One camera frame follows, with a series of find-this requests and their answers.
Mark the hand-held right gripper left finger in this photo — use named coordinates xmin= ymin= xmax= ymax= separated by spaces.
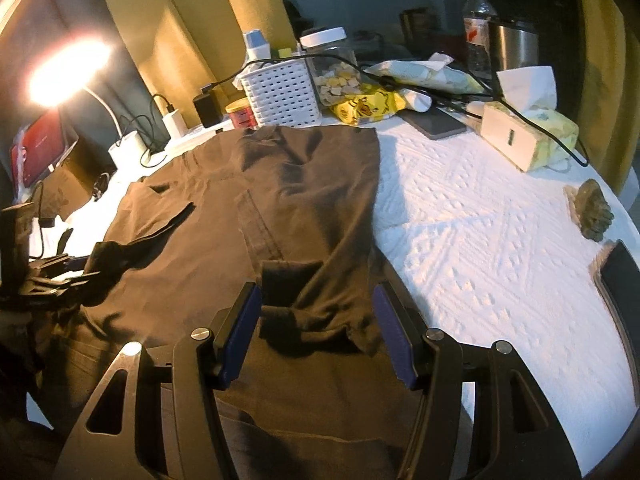
xmin=57 ymin=281 xmax=264 ymax=480

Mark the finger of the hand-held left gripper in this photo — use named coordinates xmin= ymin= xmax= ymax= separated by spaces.
xmin=31 ymin=254 xmax=91 ymax=276
xmin=20 ymin=271 xmax=103 ymax=307

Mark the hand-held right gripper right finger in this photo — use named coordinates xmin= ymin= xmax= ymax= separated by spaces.
xmin=372 ymin=280 xmax=583 ymax=480

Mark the brown t-shirt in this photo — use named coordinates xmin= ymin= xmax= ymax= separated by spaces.
xmin=30 ymin=125 xmax=436 ymax=480

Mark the white cloth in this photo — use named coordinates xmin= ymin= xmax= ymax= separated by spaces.
xmin=31 ymin=210 xmax=76 ymax=260

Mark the clear plastic wrap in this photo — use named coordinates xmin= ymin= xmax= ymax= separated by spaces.
xmin=11 ymin=127 xmax=32 ymax=186

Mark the cardboard box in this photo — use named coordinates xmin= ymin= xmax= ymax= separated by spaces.
xmin=37 ymin=145 xmax=121 ymax=221

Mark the red box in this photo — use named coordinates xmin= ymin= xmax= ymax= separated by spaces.
xmin=10 ymin=110 xmax=78 ymax=188

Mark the white desk lamp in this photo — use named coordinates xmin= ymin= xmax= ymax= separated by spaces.
xmin=25 ymin=35 xmax=153 ymax=171

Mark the white charger plug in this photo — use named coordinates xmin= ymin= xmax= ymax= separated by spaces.
xmin=161 ymin=110 xmax=187 ymax=138

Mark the white power strip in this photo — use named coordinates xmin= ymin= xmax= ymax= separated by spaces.
xmin=150 ymin=121 xmax=238 ymax=153

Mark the black power adapter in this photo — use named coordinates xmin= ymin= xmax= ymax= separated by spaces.
xmin=193 ymin=91 xmax=223 ymax=128

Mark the red round tin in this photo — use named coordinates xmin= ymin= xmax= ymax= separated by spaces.
xmin=225 ymin=100 xmax=258 ymax=131

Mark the grey smartphone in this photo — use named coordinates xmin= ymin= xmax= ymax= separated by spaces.
xmin=400 ymin=107 xmax=468 ymax=141

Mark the dark teal curtain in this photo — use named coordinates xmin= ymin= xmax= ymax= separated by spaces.
xmin=0 ymin=0 xmax=168 ymax=181

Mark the yellow white tissue box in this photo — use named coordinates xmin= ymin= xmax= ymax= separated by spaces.
xmin=480 ymin=67 xmax=581 ymax=173

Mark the small brown figurine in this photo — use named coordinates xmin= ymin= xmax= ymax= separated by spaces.
xmin=565 ymin=179 xmax=615 ymax=241

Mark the yellow snack bag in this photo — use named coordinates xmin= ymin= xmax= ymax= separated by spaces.
xmin=330 ymin=87 xmax=408 ymax=126

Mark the white tube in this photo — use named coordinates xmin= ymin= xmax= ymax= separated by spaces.
xmin=402 ymin=87 xmax=433 ymax=113

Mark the white perforated basket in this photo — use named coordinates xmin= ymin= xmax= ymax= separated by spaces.
xmin=237 ymin=57 xmax=323 ymax=128

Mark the yellow curtain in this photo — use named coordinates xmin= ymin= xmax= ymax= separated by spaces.
xmin=92 ymin=0 xmax=281 ymax=126
xmin=572 ymin=0 xmax=640 ymax=196

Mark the wet wipes pack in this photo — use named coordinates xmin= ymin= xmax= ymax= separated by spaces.
xmin=362 ymin=52 xmax=483 ymax=96

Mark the blue-capped white bottle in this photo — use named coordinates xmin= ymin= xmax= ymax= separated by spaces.
xmin=243 ymin=30 xmax=273 ymax=68

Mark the glass jar white lid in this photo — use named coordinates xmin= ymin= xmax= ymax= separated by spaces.
xmin=300 ymin=26 xmax=363 ymax=108

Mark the clear water bottle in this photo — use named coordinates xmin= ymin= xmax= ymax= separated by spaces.
xmin=462 ymin=0 xmax=498 ymax=81

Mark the steel tumbler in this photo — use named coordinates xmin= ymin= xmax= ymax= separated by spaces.
xmin=489 ymin=19 xmax=540 ymax=73

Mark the black charger cable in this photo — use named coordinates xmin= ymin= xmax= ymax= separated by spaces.
xmin=120 ymin=94 xmax=173 ymax=167

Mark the long black cable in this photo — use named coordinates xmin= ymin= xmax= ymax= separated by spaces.
xmin=200 ymin=52 xmax=591 ymax=167

